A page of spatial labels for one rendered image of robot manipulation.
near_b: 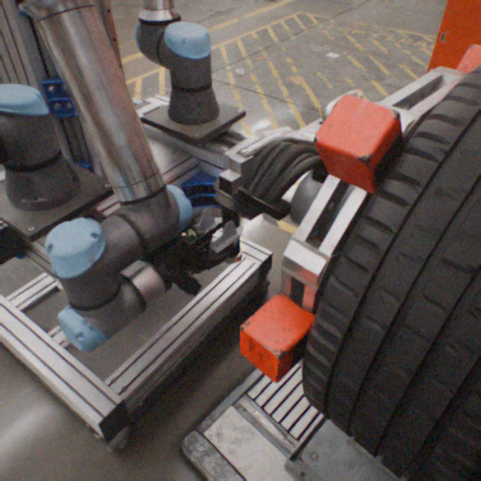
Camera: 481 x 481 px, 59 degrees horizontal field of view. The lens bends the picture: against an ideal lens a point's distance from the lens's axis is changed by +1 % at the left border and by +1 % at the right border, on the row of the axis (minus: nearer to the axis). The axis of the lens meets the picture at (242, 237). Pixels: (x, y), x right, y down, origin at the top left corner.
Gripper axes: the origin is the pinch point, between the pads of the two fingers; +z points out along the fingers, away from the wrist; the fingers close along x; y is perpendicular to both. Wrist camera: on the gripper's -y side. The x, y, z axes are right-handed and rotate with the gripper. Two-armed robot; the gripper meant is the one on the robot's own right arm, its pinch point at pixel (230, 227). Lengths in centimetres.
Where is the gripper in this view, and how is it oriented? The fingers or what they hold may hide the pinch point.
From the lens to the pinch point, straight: 83.1
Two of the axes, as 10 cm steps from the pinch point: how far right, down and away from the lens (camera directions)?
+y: 0.0, -7.5, -6.6
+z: 6.4, -5.1, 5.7
